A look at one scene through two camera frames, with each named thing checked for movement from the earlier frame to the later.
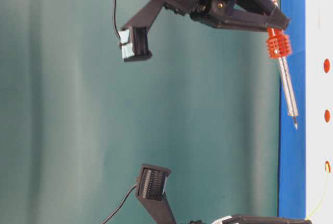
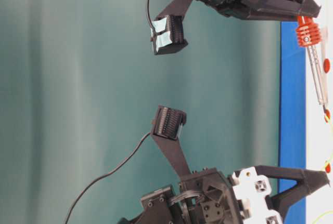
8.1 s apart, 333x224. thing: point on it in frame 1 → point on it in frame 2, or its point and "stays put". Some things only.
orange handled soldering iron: (278, 44) → (311, 43)
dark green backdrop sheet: (77, 122) stays put
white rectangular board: (319, 98) stays put
